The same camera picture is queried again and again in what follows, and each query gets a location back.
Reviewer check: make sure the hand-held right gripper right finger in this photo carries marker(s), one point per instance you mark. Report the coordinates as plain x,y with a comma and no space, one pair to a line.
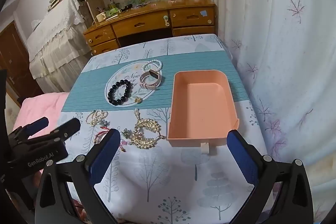
241,158

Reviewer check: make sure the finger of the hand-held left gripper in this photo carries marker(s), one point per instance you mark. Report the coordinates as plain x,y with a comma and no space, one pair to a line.
39,124
68,128

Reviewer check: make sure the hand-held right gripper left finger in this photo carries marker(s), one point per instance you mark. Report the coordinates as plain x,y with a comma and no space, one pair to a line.
105,155

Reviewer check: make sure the pearl hair ornament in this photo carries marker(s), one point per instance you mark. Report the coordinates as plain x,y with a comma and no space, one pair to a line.
95,116

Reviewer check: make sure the green flower brooch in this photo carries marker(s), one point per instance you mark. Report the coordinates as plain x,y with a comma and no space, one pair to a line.
126,133

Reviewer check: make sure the pearl drop earring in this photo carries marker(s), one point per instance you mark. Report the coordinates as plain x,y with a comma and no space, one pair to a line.
136,111

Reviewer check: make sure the pink plastic tray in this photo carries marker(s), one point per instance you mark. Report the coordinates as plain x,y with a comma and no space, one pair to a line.
202,106

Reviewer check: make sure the pink smart watch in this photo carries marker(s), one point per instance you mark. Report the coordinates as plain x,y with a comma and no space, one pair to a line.
152,74

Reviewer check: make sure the tree print tablecloth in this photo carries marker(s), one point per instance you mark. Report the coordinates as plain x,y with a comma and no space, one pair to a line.
147,182

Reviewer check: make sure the brown wooden door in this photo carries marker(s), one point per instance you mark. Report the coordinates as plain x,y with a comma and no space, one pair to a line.
15,64

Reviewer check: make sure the white lace furniture cover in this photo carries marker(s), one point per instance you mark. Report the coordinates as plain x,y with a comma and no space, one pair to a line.
57,37

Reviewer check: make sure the white desk box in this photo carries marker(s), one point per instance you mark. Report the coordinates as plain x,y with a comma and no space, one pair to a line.
103,16

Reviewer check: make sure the white floral curtain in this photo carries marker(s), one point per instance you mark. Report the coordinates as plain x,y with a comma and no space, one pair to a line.
275,43

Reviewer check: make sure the wooden desk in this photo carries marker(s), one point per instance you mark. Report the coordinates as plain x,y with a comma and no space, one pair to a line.
147,22

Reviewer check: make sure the small mint hanging ornament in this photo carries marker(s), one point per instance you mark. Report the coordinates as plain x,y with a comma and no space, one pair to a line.
166,20

